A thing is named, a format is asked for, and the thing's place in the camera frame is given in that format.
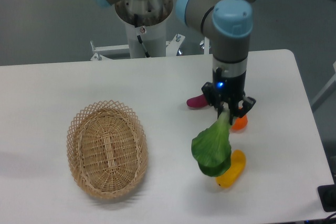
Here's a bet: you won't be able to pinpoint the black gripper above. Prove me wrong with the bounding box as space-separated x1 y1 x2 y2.
201 69 256 125

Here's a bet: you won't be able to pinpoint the green bok choy vegetable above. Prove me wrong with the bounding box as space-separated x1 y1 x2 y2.
191 111 232 177

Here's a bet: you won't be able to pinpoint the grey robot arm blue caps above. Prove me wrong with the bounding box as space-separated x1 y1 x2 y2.
95 0 256 121

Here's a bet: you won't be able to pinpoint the purple sweet potato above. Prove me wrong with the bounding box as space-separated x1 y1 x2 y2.
186 94 208 109

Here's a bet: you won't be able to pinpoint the orange tangerine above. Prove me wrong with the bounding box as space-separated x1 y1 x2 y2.
231 114 248 131

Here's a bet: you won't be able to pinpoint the yellow mango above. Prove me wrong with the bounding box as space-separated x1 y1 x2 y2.
216 150 246 188

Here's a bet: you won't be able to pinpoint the white table leg right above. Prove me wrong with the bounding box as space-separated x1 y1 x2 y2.
310 62 335 113

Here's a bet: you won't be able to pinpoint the woven wicker basket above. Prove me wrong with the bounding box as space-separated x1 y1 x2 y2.
67 100 148 200

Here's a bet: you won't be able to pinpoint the black device at table edge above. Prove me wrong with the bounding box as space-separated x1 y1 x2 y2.
317 184 335 212

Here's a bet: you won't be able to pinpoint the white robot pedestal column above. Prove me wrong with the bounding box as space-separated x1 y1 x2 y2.
114 0 174 59

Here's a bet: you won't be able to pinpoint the white metal base frame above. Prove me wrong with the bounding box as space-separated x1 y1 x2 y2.
90 34 212 61

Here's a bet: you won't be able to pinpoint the black cable on pedestal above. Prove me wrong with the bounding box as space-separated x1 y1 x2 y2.
133 14 152 58

